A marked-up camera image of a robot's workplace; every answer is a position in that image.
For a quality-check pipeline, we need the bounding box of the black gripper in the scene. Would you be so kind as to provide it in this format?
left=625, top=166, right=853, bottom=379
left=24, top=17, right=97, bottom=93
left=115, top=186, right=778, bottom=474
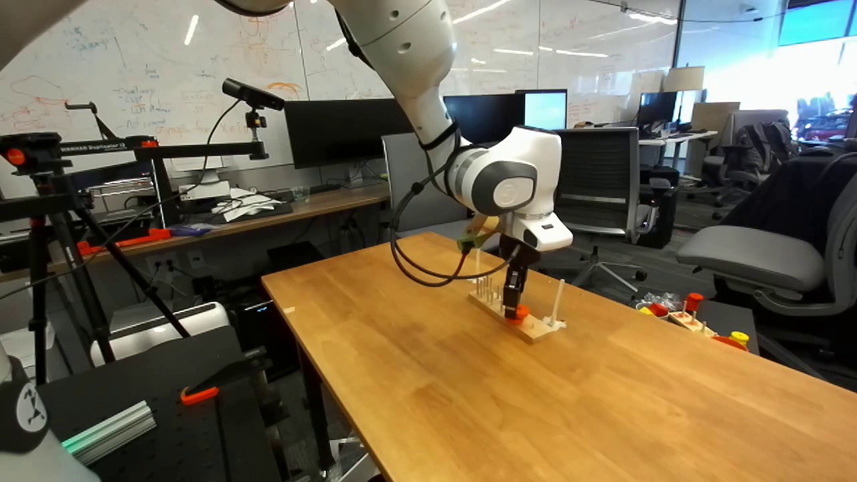
left=499, top=235, right=542, bottom=318

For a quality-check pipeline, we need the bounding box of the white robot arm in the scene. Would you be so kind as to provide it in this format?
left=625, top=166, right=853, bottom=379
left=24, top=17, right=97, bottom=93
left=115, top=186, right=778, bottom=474
left=329, top=0, right=573, bottom=318

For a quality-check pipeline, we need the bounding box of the wooden peg stand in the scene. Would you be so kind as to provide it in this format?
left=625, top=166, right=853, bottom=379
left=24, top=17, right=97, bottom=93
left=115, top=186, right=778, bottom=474
left=468, top=249, right=565, bottom=343

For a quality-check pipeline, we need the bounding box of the black mesh chair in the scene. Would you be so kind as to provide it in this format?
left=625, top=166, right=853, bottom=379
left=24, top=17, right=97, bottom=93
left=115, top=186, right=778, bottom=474
left=558, top=127, right=641, bottom=239

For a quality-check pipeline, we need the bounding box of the wooden toy tray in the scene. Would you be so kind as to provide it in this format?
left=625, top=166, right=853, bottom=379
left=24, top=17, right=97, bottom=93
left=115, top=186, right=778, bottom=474
left=634, top=292, right=750, bottom=351

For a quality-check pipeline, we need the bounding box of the black computer monitor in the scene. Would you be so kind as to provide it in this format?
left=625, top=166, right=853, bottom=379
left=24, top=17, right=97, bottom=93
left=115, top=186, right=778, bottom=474
left=285, top=99, right=411, bottom=170

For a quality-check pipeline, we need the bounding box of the grey office chair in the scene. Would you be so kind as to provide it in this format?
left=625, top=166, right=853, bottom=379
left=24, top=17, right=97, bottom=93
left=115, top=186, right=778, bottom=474
left=679, top=179, right=857, bottom=348

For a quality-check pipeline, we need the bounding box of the green wrist camera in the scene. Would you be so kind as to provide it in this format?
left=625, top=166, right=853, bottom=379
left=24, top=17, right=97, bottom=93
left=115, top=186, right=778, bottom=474
left=459, top=215, right=502, bottom=255

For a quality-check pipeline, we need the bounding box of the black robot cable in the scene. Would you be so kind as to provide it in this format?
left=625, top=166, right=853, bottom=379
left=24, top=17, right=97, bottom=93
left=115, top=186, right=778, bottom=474
left=388, top=176, right=486, bottom=290

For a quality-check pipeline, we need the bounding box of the black clamp orange handle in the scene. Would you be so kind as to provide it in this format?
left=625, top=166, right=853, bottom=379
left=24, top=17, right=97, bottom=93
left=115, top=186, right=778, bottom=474
left=180, top=348, right=267, bottom=408

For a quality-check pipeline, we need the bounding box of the black camera tripod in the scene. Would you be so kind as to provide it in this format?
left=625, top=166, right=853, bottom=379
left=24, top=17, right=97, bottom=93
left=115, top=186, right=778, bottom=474
left=0, top=128, right=263, bottom=381

